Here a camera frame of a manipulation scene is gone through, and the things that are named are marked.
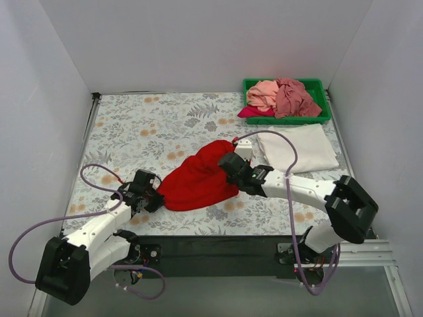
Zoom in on dusty pink t shirt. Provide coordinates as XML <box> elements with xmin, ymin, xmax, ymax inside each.
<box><xmin>274</xmin><ymin>78</ymin><xmax>322</xmax><ymax>118</ymax></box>

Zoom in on floral patterned table mat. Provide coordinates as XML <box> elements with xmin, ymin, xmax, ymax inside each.
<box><xmin>61</xmin><ymin>92</ymin><xmax>368</xmax><ymax>236</ymax></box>

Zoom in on peach t shirt in bin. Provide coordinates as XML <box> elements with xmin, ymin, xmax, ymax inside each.
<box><xmin>247</xmin><ymin>80</ymin><xmax>279</xmax><ymax>112</ymax></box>

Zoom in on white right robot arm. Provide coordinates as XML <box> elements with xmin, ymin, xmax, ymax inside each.
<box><xmin>218</xmin><ymin>153</ymin><xmax>379</xmax><ymax>263</ymax></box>

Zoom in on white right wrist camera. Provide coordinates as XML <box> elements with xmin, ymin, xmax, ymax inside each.
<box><xmin>233</xmin><ymin>138</ymin><xmax>252</xmax><ymax>161</ymax></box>

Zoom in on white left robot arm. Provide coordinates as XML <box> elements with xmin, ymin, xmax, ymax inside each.
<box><xmin>35</xmin><ymin>170</ymin><xmax>164</xmax><ymax>305</ymax></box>

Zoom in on red t shirt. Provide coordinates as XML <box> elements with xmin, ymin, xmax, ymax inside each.
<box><xmin>157</xmin><ymin>140</ymin><xmax>239</xmax><ymax>211</ymax></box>

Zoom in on folded white t shirt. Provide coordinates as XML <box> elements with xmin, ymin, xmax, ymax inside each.
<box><xmin>257</xmin><ymin>124</ymin><xmax>338</xmax><ymax>173</ymax></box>

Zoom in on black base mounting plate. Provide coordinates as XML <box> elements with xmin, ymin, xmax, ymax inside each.
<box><xmin>119</xmin><ymin>235</ymin><xmax>295</xmax><ymax>279</ymax></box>

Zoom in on magenta t shirt in bin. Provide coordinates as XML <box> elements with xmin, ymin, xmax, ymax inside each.
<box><xmin>237</xmin><ymin>105</ymin><xmax>274</xmax><ymax>118</ymax></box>

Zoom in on green plastic bin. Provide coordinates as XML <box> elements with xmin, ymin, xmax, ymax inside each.
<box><xmin>242</xmin><ymin>77</ymin><xmax>332</xmax><ymax>125</ymax></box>

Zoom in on aluminium frame rail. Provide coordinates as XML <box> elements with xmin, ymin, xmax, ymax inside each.
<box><xmin>293</xmin><ymin>239</ymin><xmax>397</xmax><ymax>269</ymax></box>

